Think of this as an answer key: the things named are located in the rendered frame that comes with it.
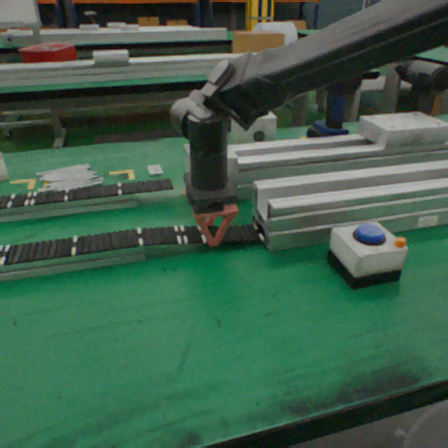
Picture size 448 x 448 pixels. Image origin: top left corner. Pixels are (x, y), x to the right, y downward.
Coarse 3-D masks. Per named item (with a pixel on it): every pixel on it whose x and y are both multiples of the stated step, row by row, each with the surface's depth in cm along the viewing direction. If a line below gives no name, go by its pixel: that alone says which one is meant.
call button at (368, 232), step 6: (360, 228) 56; (366, 228) 56; (372, 228) 56; (378, 228) 56; (360, 234) 55; (366, 234) 55; (372, 234) 55; (378, 234) 55; (384, 234) 55; (366, 240) 55; (372, 240) 55; (378, 240) 55
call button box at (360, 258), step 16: (336, 240) 58; (352, 240) 56; (384, 240) 56; (336, 256) 59; (352, 256) 54; (368, 256) 53; (384, 256) 54; (400, 256) 55; (352, 272) 55; (368, 272) 55; (384, 272) 56; (400, 272) 56; (352, 288) 56
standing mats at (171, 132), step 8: (400, 112) 429; (408, 112) 430; (96, 136) 356; (104, 136) 355; (112, 136) 356; (120, 136) 356; (128, 136) 356; (136, 136) 356; (144, 136) 356; (152, 136) 356; (160, 136) 355; (168, 136) 355; (176, 136) 355
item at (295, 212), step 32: (256, 192) 67; (288, 192) 68; (320, 192) 69; (352, 192) 64; (384, 192) 64; (416, 192) 65; (256, 224) 70; (288, 224) 62; (320, 224) 64; (352, 224) 65; (384, 224) 67; (416, 224) 69
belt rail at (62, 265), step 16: (80, 256) 59; (96, 256) 59; (112, 256) 61; (128, 256) 61; (144, 256) 62; (0, 272) 57; (16, 272) 58; (32, 272) 58; (48, 272) 59; (64, 272) 59
